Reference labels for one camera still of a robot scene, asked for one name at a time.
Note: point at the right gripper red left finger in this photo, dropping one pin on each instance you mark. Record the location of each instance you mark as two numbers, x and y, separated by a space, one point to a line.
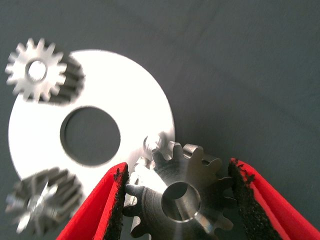
95 212

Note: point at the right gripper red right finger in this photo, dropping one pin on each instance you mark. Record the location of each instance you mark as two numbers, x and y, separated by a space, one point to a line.
262 212

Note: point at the large steel bevel gear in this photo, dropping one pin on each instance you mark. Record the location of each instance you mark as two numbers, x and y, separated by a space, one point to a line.
180 170

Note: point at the small steel bevel gear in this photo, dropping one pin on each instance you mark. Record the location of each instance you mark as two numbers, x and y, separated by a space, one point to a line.
50 195

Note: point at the steel gear with round bore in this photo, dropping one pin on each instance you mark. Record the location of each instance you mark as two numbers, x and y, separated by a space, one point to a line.
20 75

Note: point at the round metal plate with hole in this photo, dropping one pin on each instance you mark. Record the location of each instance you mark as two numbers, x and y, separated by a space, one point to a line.
140 100

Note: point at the dark grey table cloth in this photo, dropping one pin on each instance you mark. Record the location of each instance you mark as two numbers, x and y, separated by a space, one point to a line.
237 75

